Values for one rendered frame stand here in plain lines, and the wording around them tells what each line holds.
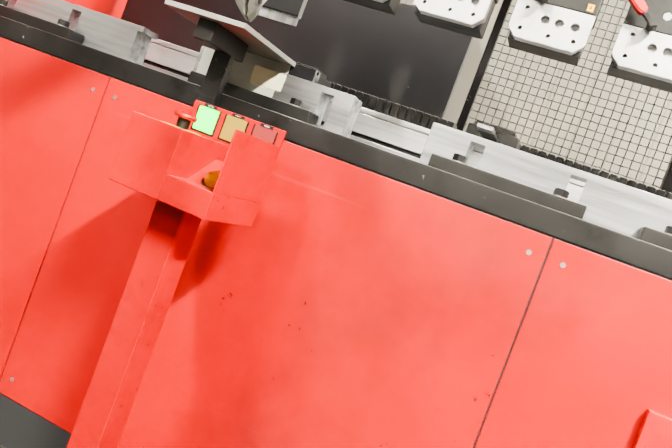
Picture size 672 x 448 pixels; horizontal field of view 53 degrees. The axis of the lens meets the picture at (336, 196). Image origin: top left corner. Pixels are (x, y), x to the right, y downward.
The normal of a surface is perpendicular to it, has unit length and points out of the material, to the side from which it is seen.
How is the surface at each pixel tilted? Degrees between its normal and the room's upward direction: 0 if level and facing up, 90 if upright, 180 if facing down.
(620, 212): 90
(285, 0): 90
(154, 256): 90
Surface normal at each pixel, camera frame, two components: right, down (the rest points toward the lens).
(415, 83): -0.29, -0.09
